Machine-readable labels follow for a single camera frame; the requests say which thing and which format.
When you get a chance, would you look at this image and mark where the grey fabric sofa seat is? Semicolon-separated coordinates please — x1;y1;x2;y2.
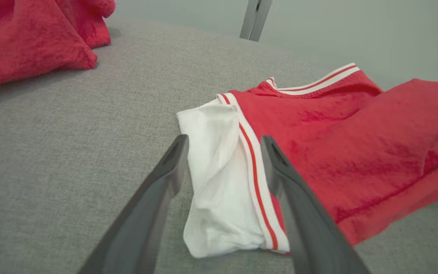
0;15;438;274

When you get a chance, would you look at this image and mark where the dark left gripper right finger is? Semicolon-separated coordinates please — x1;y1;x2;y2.
260;135;372;274

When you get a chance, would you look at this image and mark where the grey double partition post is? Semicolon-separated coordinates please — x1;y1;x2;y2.
240;0;273;42

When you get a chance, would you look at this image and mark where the red garment white band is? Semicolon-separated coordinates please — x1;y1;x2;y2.
0;0;116;92

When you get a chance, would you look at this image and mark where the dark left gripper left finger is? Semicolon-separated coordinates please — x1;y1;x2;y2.
78;134;190;274

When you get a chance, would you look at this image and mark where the red shorts white striped trim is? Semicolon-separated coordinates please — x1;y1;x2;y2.
176;63;438;260

